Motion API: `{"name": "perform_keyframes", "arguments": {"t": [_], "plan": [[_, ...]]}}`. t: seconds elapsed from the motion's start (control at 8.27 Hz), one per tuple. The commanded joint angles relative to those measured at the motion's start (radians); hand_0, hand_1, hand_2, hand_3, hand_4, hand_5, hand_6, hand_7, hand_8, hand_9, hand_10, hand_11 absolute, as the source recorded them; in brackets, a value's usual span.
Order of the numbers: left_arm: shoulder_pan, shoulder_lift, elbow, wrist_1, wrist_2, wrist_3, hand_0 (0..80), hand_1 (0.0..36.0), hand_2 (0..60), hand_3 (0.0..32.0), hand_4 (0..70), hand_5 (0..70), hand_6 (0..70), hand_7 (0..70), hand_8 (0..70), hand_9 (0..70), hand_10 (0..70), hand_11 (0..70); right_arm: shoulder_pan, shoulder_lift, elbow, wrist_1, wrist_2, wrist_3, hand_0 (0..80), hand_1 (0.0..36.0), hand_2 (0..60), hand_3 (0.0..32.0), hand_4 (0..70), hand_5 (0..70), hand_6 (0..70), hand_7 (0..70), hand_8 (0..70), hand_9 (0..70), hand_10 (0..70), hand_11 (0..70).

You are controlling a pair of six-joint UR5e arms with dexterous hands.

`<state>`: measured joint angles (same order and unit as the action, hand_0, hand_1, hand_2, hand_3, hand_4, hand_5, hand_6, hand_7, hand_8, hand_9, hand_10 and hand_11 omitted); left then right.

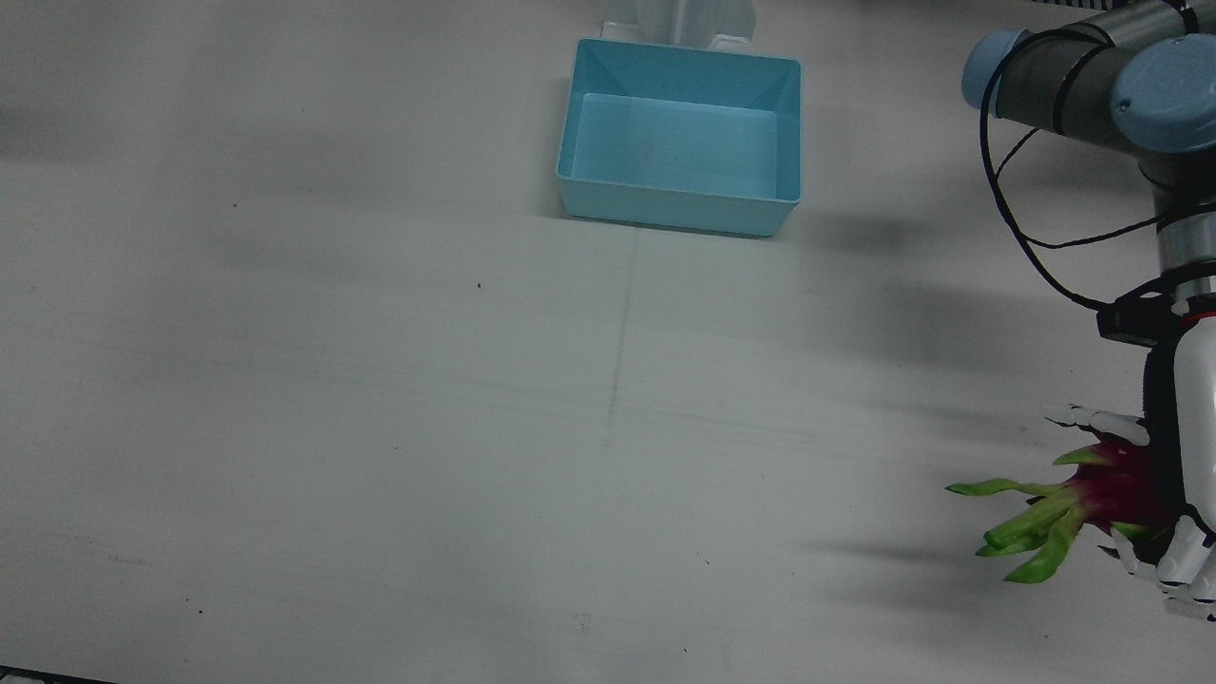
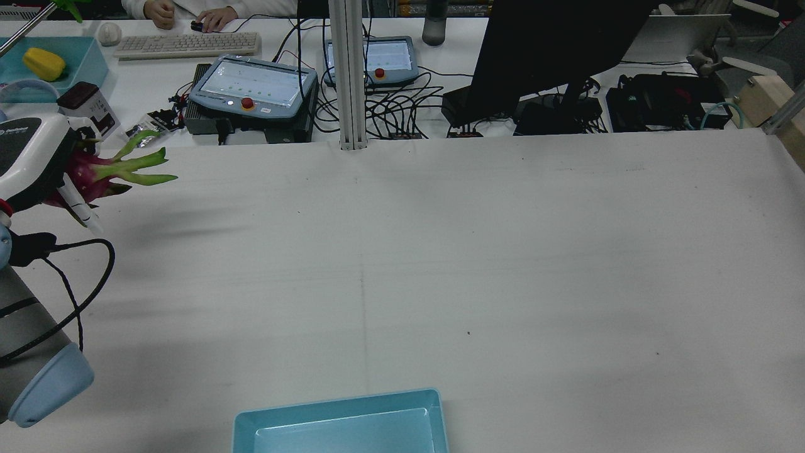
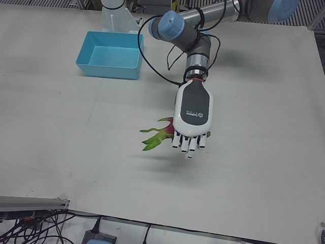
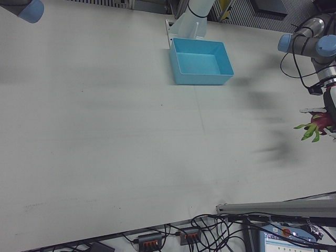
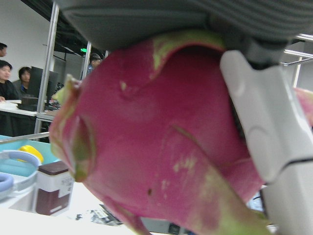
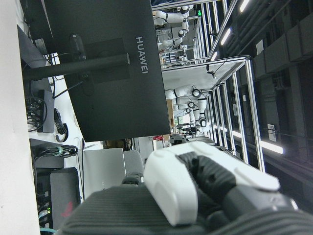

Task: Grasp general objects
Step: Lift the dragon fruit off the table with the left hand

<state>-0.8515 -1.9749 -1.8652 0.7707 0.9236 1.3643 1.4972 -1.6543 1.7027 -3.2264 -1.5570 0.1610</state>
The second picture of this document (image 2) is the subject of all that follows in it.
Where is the person's right hand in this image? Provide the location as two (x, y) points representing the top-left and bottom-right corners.
(143, 0), (177, 31)

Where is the person's left hand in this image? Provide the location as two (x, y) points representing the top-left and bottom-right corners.
(196, 6), (240, 34)

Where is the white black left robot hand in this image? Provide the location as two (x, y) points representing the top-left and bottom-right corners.
(0, 113), (105, 235)

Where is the pink dragon fruit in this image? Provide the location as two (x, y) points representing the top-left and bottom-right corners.
(47, 130), (179, 210)

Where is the beige computer keyboard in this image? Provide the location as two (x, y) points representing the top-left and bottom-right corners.
(113, 31), (262, 62)

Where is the person's white sweater torso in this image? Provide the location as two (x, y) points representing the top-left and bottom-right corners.
(122, 0), (299, 20)

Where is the clear round container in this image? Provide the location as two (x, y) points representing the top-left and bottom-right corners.
(0, 78), (61, 106)

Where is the black white carton box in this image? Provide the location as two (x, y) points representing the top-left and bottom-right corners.
(56, 81), (121, 140)

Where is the large blue-grey teach pendant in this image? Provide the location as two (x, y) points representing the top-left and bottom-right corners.
(188, 55), (319, 121)

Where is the yellow toy pepper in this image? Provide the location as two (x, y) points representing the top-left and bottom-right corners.
(23, 47), (67, 82)

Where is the light blue storage bin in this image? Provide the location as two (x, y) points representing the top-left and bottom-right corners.
(0, 36), (109, 96)

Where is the silver black foil packet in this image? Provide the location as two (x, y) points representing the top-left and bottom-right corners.
(125, 109), (184, 142)

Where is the thin metal rod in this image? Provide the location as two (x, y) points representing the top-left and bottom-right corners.
(0, 2), (61, 59)

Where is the small blue-grey teach pendant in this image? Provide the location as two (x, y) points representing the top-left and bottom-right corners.
(323, 35), (421, 88)

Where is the dark grey drink bottle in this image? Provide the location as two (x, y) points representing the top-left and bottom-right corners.
(421, 0), (449, 47)

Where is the black hub box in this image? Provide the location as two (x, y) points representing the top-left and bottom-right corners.
(441, 85), (486, 130)

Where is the black Huawei monitor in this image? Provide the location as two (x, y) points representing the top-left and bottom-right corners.
(469, 0), (658, 124)

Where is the light blue plastic tray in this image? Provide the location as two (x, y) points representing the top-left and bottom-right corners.
(231, 388), (450, 453)

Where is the black computer with red logo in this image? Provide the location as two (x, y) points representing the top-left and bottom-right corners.
(606, 74), (734, 133)

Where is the grey office chair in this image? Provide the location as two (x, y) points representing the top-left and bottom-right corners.
(687, 3), (805, 96)

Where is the light wooden block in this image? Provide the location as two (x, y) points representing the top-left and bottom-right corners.
(732, 74), (795, 130)

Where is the aluminium profile bar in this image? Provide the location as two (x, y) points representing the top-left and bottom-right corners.
(762, 81), (805, 137)

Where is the red black thin wire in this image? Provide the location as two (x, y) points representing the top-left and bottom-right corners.
(272, 30), (316, 71)

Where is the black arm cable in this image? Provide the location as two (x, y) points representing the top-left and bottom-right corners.
(0, 232), (116, 364)

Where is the aluminium profile post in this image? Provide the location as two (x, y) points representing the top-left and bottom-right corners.
(328, 0), (368, 151)

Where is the black cable tangle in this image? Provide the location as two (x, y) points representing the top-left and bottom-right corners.
(313, 66), (474, 140)

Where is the teal network cable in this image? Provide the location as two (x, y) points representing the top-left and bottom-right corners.
(700, 102), (747, 131)

